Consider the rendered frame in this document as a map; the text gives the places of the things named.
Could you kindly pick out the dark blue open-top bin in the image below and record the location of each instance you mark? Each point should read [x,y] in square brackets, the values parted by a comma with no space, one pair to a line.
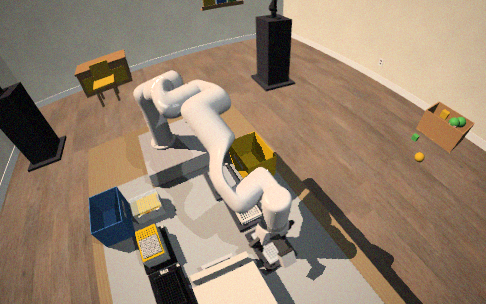
[105,209]

